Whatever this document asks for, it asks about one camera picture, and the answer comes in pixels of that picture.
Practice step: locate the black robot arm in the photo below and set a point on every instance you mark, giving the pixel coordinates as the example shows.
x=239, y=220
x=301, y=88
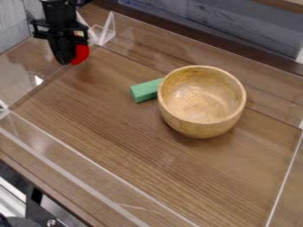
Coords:
x=62, y=3

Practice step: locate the wooden bowl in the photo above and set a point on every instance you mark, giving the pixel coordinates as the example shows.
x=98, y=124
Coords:
x=201, y=100

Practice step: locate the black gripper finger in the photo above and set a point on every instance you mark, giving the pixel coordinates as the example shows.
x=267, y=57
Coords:
x=62, y=48

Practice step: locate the green foam block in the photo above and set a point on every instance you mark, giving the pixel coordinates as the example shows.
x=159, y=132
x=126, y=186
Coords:
x=144, y=91

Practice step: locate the red felt strawberry toy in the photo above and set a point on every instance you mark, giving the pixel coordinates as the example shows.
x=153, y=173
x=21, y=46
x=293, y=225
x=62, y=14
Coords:
x=81, y=47

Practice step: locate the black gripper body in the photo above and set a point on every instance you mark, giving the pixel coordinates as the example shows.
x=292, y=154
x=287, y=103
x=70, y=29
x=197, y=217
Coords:
x=60, y=25

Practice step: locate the clear acrylic corner bracket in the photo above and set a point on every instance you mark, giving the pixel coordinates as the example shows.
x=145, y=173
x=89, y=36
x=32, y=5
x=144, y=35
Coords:
x=100, y=34

